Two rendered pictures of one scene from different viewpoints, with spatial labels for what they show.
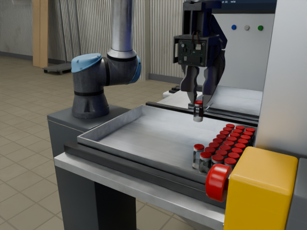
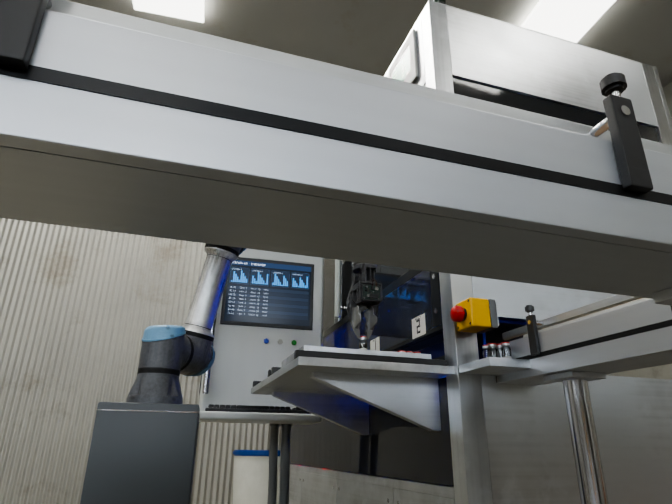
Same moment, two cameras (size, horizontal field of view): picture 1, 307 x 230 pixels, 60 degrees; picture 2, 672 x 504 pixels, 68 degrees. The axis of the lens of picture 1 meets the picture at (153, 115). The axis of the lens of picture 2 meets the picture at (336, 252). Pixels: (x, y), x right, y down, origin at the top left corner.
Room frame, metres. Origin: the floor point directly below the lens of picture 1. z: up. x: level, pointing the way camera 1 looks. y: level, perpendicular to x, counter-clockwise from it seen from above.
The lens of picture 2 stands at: (-0.31, 1.01, 0.69)
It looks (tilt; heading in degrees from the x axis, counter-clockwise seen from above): 22 degrees up; 312
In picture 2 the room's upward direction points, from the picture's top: 1 degrees clockwise
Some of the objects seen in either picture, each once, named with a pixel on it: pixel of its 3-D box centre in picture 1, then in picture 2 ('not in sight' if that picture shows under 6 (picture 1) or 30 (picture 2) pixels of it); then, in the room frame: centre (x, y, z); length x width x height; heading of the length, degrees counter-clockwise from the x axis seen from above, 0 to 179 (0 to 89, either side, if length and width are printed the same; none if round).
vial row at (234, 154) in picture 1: (240, 153); not in sight; (0.48, -0.18, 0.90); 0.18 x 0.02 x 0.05; 149
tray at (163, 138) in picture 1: (172, 138); (352, 364); (0.56, -0.04, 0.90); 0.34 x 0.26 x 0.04; 59
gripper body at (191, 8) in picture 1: (199, 34); (365, 286); (0.55, -0.09, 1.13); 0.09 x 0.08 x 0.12; 149
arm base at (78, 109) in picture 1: (90, 100); (156, 388); (1.03, 0.26, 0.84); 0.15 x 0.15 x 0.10
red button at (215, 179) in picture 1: (224, 183); (459, 314); (0.25, -0.08, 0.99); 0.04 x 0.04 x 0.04; 59
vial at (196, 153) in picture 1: (198, 156); not in sight; (0.46, -0.09, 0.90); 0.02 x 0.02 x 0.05
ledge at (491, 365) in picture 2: not in sight; (499, 367); (0.19, -0.15, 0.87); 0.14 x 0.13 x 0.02; 59
